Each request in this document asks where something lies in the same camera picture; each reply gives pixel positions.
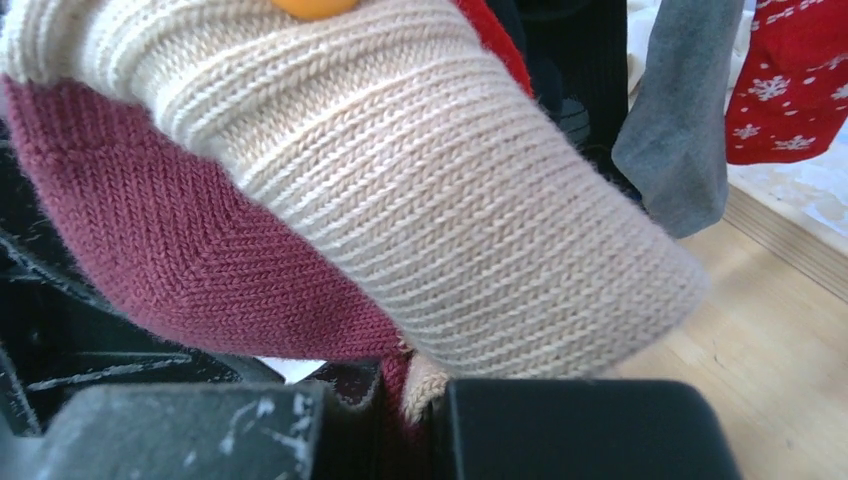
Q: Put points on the wooden drying rack frame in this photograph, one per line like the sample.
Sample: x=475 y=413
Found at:
x=768 y=347

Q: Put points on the black sock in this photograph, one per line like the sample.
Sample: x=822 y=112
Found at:
x=575 y=53

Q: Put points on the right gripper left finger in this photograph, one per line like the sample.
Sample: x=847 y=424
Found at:
x=323 y=427

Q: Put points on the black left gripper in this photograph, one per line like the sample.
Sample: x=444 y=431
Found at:
x=59 y=335

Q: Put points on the grey sock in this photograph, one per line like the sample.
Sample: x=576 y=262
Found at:
x=671 y=146

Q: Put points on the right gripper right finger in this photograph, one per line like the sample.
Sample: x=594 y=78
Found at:
x=578 y=429

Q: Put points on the beige maroon striped sock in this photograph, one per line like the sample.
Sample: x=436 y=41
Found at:
x=372 y=184

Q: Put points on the orange plastic clip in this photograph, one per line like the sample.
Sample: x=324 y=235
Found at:
x=311 y=10

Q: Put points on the red snowflake sock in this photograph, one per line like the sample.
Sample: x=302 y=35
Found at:
x=790 y=100

